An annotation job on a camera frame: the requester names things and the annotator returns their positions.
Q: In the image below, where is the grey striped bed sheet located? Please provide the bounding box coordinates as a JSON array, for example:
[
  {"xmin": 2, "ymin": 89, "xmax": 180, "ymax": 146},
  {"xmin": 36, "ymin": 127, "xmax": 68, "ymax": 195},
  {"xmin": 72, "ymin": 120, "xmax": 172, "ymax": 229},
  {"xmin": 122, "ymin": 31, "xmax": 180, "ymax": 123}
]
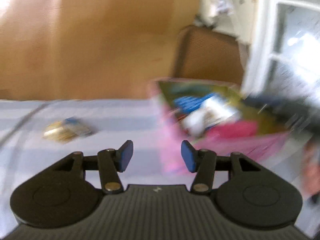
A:
[{"xmin": 0, "ymin": 99, "xmax": 320, "ymax": 233}]

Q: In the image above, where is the blue polka dot bow headband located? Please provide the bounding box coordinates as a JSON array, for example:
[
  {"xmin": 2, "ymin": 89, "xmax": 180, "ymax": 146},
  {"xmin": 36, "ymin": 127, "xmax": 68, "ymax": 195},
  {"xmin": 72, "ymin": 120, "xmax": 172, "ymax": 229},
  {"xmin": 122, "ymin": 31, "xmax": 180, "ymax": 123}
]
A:
[{"xmin": 174, "ymin": 92, "xmax": 218, "ymax": 113}]

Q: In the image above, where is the white printed packet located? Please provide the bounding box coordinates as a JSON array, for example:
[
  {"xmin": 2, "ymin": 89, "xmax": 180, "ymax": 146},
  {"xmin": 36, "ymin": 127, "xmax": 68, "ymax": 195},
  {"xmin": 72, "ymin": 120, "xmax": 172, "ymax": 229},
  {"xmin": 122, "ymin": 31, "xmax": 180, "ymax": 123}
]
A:
[{"xmin": 181, "ymin": 96, "xmax": 240, "ymax": 138}]

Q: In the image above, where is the wooden headboard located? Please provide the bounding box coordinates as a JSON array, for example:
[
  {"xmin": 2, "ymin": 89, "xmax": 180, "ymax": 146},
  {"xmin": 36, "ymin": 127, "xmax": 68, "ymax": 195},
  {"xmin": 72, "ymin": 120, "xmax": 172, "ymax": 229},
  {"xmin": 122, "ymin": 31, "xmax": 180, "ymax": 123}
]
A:
[{"xmin": 0, "ymin": 0, "xmax": 200, "ymax": 101}]

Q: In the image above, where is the person's right hand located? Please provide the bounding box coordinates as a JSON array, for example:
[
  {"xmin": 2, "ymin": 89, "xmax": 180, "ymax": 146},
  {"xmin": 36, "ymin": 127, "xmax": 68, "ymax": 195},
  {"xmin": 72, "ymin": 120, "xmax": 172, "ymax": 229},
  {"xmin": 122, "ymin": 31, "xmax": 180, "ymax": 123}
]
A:
[{"xmin": 301, "ymin": 140, "xmax": 320, "ymax": 198}]

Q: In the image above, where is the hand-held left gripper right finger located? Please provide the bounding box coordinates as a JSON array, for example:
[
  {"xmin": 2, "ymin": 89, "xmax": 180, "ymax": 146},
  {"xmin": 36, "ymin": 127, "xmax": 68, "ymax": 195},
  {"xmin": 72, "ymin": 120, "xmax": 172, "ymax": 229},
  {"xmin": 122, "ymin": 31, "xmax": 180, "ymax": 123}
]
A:
[{"xmin": 181, "ymin": 140, "xmax": 260, "ymax": 194}]

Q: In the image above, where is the gold and blue packet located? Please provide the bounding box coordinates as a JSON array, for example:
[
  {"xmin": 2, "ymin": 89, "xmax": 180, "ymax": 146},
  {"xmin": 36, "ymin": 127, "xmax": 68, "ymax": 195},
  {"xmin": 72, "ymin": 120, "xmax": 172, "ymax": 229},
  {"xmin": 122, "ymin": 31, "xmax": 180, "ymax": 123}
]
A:
[{"xmin": 42, "ymin": 117, "xmax": 93, "ymax": 143}]

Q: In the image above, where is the pink tin box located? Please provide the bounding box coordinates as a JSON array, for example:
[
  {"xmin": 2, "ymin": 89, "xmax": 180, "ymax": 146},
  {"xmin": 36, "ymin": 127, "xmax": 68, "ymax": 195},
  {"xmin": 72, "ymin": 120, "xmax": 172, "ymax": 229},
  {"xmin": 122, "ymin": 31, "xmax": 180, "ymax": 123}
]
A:
[{"xmin": 150, "ymin": 77, "xmax": 293, "ymax": 175}]

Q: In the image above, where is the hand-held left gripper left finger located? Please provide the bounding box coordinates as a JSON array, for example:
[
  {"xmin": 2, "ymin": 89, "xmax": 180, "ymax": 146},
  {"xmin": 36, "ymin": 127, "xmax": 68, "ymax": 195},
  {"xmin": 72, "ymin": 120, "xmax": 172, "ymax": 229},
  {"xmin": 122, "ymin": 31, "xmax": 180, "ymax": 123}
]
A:
[{"xmin": 54, "ymin": 140, "xmax": 134, "ymax": 194}]

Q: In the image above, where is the pink wallet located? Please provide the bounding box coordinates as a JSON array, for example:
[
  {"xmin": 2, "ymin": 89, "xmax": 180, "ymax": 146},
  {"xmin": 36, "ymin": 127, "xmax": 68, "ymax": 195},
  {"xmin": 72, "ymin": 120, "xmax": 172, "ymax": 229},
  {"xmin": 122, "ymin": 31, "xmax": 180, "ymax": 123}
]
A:
[{"xmin": 200, "ymin": 121, "xmax": 258, "ymax": 141}]

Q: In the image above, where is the brown bedside cabinet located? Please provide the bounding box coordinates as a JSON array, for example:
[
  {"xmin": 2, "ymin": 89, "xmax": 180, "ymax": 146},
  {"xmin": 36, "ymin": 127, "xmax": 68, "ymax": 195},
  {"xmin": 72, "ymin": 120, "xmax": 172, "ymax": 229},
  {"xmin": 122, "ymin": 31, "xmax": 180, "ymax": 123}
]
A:
[{"xmin": 170, "ymin": 25, "xmax": 247, "ymax": 85}]

